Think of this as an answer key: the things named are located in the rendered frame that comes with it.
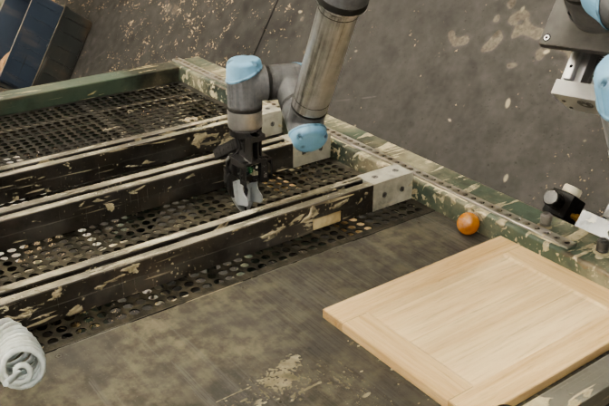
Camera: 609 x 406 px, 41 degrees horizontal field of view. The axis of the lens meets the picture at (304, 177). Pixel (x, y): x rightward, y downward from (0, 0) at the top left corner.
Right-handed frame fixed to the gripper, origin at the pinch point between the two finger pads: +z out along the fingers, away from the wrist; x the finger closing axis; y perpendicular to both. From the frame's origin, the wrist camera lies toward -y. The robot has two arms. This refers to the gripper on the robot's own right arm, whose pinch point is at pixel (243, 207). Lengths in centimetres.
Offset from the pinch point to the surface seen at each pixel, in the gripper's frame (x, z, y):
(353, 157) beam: 37.9, -0.6, -7.0
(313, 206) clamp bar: 8.2, -4.2, 15.9
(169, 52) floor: 111, 41, -262
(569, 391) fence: 6, -1, 86
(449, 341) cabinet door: 3, 1, 64
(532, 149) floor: 130, 24, -23
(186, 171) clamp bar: -6.2, -5.0, -15.1
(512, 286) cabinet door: 25, 1, 58
